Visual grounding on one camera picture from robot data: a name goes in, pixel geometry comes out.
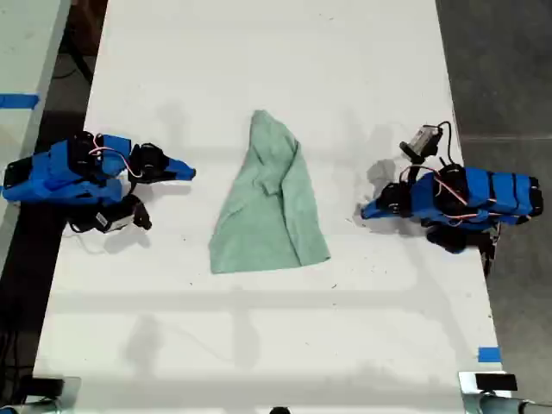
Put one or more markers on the black round object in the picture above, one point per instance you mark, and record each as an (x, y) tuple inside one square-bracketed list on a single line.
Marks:
[(280, 410)]

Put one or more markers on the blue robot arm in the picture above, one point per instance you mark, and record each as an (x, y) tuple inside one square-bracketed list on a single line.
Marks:
[(56, 172), (496, 190)]

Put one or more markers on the small black box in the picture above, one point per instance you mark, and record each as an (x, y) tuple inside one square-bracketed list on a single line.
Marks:
[(45, 385), (496, 382)]

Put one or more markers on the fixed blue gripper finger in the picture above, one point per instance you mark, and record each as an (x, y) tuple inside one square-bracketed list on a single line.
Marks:
[(179, 167), (374, 208)]

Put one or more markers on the short blue tape strip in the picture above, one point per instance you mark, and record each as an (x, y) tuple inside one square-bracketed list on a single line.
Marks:
[(489, 354)]

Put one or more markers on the camera black stalk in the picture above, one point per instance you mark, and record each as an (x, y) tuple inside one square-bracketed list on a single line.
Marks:
[(133, 192), (416, 170)]

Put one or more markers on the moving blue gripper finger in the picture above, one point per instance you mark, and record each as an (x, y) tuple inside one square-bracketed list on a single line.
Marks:
[(172, 177), (377, 215)]

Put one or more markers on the long blue tape strip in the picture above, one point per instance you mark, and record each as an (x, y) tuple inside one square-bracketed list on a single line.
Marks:
[(19, 101)]

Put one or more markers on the metal corner bracket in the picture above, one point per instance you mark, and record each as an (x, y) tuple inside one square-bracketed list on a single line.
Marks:
[(71, 394), (468, 394)]

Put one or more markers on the pale green T-shirt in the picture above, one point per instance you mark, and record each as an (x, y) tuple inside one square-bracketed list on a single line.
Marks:
[(267, 215)]

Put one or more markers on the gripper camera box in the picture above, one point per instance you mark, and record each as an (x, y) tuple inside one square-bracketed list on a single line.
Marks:
[(420, 140), (118, 221)]

